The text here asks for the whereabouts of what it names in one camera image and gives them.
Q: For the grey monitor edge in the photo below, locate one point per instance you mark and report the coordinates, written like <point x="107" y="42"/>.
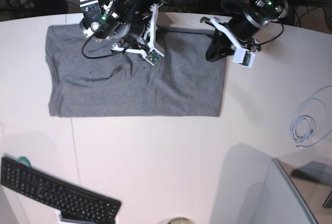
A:
<point x="288" y="205"/>

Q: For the grey t-shirt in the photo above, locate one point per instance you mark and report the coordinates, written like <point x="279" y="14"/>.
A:
<point x="85" y="83"/>

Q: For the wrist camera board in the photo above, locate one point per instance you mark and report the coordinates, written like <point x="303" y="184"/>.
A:
<point x="152" y="57"/>
<point x="244" y="57"/>

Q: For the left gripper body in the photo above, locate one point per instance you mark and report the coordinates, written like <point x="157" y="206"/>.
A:
<point x="244" y="27"/>

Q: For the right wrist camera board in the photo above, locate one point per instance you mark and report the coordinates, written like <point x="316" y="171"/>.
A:
<point x="152" y="57"/>

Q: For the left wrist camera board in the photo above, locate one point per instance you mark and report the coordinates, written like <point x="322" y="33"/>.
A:
<point x="244" y="57"/>

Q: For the green tape roll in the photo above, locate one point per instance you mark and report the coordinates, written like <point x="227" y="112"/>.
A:
<point x="24" y="161"/>

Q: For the round tan lid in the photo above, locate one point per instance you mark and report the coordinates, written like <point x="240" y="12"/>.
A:
<point x="180" y="220"/>

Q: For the black keyboard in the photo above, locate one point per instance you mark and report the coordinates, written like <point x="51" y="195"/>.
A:
<point x="48" y="190"/>

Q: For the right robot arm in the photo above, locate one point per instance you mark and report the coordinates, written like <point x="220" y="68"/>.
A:
<point x="102" y="17"/>

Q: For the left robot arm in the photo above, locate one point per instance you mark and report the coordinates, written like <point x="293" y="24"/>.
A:
<point x="268" y="10"/>

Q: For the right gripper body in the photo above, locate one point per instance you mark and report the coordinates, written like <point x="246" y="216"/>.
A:
<point x="139" y="35"/>

